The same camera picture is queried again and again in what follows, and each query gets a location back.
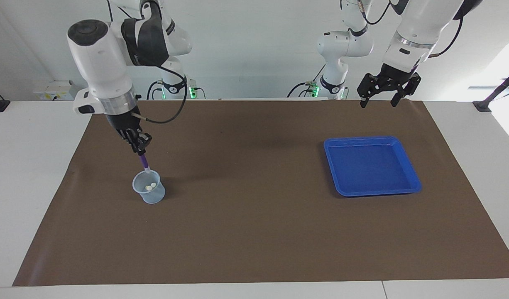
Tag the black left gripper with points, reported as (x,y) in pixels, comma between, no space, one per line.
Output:
(397,75)

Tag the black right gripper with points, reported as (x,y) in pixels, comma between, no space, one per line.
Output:
(122,122)

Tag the purple marker pen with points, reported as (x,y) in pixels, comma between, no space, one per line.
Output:
(144,162)

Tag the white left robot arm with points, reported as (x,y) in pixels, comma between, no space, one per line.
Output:
(420,25)

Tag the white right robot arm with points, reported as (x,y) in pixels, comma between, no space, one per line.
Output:
(101,62)

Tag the blue plastic tray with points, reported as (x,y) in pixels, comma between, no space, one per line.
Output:
(375,146)

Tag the translucent plastic cup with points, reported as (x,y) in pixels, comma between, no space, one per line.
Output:
(155,198)

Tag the white power strip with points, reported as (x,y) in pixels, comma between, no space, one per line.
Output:
(55,89)

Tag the brown table mat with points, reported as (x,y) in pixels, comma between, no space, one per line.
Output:
(254,228)

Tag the black stand bracket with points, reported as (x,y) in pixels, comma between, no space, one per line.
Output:
(483,106)

